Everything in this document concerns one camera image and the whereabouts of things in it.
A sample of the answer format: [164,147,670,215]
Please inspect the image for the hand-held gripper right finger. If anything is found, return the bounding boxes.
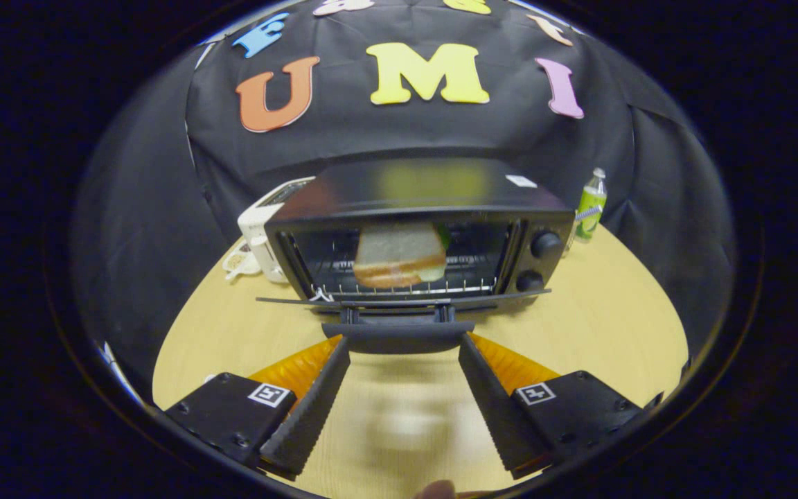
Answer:
[459,333,646,480]

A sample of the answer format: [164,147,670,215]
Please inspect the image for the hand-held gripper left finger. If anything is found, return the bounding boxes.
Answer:
[163,336,351,480]

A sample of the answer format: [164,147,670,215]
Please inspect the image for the toast sandwich with lettuce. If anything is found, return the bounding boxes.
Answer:
[353,222,452,290]

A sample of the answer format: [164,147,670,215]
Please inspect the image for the black toaster oven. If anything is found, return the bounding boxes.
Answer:
[255,158,575,356]

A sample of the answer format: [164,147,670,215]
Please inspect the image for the white pop-up toaster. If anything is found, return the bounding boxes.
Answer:
[238,176,317,283]

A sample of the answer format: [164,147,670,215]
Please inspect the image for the small white object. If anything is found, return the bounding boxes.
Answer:
[222,239,261,280]

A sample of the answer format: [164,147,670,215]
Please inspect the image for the green label plastic bottle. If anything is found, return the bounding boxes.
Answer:
[574,167,608,243]

